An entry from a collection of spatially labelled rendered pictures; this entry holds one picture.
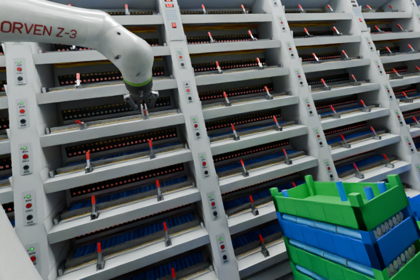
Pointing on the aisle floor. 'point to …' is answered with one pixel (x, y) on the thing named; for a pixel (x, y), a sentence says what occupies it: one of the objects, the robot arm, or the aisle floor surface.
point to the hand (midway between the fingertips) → (144, 110)
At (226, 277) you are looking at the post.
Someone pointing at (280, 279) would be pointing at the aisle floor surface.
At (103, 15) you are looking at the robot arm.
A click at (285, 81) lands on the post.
